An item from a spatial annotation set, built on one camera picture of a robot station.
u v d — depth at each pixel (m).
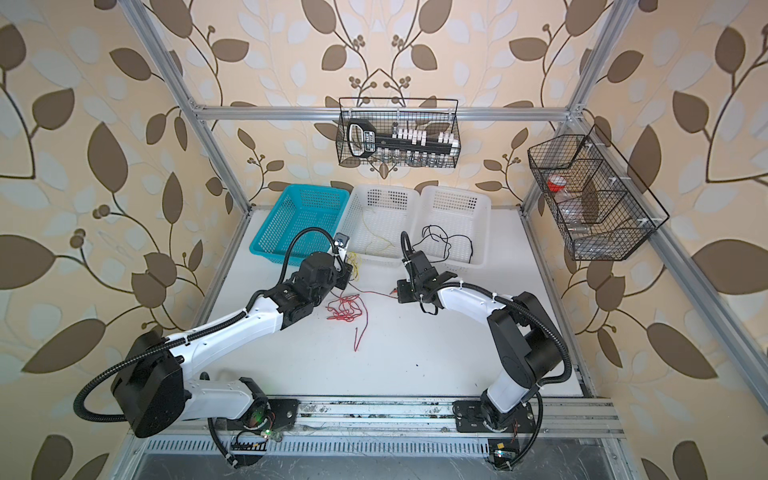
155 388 0.40
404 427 0.74
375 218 1.19
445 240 1.02
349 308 0.91
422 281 0.71
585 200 0.79
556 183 0.81
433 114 0.91
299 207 1.19
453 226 1.16
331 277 0.64
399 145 0.86
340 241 0.69
